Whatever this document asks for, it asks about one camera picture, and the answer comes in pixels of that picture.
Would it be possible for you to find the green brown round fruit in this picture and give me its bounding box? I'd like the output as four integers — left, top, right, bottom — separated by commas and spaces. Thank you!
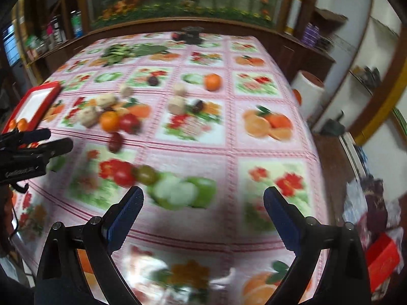
135, 164, 158, 185

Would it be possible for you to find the medium orange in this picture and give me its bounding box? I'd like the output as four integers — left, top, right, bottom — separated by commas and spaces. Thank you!
99, 111, 121, 132

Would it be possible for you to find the pile of green beans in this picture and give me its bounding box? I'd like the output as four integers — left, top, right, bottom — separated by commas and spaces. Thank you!
102, 44, 136, 66

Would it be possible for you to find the green leafy vegetable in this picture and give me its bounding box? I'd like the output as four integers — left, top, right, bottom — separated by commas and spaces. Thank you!
132, 44, 169, 56

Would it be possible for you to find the red cardboard box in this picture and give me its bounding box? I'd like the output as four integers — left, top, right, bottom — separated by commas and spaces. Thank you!
364, 232, 400, 285

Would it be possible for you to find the green plastic bottle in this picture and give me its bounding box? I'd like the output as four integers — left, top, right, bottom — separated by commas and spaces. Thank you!
70, 10, 84, 38

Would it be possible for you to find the large orange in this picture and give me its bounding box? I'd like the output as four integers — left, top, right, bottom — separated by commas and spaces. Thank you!
204, 74, 221, 91

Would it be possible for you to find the black metal device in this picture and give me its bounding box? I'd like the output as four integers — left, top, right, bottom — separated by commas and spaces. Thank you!
181, 27, 204, 43

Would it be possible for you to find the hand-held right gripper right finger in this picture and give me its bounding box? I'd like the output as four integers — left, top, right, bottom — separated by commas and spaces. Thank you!
263, 187, 371, 305

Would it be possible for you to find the barred window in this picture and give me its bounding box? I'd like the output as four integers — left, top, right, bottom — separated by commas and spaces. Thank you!
2, 24, 20, 67

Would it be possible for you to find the white roll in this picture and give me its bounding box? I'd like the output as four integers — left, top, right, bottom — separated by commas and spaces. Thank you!
291, 71, 325, 124

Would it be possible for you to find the red tray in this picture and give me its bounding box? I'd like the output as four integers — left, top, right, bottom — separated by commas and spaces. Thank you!
2, 82, 62, 134

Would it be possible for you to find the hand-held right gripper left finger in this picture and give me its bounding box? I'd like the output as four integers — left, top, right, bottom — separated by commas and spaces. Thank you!
35, 186, 144, 305

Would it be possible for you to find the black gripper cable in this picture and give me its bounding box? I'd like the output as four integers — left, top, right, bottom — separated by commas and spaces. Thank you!
8, 191, 20, 242

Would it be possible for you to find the dark red bag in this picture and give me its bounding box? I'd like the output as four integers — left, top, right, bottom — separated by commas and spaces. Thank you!
364, 179, 390, 229

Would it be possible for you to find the fruit print tablecloth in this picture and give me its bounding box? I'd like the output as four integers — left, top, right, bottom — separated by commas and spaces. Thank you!
6, 32, 329, 305

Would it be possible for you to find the dark metal pot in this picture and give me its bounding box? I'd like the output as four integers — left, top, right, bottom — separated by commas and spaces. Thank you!
319, 111, 345, 135

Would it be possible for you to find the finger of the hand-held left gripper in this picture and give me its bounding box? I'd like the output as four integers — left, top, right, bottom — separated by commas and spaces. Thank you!
0, 128, 52, 149
16, 138, 74, 163

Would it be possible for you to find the dark steel flask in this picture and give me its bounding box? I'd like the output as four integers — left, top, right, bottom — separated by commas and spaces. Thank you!
51, 15, 66, 43

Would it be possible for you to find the white plastic bag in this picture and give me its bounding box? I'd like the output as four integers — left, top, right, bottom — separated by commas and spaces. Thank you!
343, 178, 366, 226

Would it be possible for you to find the wooden wall cabinet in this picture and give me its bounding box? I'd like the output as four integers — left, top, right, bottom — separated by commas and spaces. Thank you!
13, 0, 338, 80

